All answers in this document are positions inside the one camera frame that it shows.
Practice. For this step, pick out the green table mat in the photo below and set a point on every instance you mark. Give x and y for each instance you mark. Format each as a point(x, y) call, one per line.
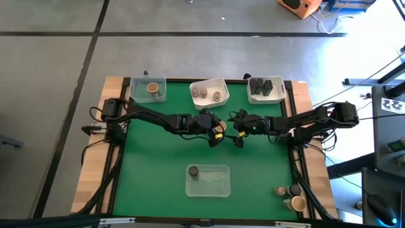
point(158, 190)

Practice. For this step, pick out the orange box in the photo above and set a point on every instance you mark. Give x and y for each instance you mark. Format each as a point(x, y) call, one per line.
point(300, 8)

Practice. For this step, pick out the spice jar black lid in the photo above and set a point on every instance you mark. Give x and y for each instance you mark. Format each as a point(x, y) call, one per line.
point(295, 190)
point(193, 171)

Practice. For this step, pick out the white sticker sheet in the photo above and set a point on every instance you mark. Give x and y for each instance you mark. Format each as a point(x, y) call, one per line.
point(392, 105)

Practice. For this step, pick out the clear plastic bin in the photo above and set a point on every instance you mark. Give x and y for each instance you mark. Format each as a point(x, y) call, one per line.
point(215, 187)
point(139, 96)

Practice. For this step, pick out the dark chair base leg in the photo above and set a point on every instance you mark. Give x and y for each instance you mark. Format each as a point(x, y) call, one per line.
point(11, 141)

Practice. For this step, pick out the black desk leg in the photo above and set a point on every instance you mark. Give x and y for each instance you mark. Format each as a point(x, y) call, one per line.
point(364, 82)

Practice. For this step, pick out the silver aluminium bracket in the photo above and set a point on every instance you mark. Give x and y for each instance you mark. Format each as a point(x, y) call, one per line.
point(294, 225)
point(117, 220)

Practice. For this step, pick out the dark green tin black lid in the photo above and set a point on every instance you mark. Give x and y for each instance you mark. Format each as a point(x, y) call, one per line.
point(267, 88)
point(260, 86)
point(253, 86)

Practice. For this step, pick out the black aluminium table frame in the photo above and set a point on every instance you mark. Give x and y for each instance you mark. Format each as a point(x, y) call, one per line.
point(177, 80)

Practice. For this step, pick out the black computer mouse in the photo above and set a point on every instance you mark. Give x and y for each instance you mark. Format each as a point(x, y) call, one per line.
point(381, 207)

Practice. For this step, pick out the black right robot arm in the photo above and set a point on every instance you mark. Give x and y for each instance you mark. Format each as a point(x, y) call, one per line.
point(300, 120)

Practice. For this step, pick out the black camera mount beam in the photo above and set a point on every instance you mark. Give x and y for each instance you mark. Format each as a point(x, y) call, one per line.
point(63, 221)

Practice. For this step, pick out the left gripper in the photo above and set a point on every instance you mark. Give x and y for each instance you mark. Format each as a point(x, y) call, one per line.
point(201, 123)

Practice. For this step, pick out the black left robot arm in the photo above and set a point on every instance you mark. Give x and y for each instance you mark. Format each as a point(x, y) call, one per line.
point(152, 117)

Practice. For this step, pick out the white plastic bin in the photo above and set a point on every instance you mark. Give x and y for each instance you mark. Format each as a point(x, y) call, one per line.
point(278, 95)
point(209, 103)

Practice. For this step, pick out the black desk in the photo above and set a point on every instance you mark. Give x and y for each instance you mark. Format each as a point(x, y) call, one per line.
point(386, 136)
point(373, 183)

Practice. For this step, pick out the blue box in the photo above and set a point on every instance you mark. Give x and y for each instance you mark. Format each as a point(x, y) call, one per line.
point(351, 5)

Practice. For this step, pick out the small glass jar cork lid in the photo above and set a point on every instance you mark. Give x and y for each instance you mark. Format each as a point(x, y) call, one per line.
point(216, 96)
point(195, 92)
point(203, 92)
point(280, 191)

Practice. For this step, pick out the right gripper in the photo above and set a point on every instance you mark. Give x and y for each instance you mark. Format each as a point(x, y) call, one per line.
point(253, 125)

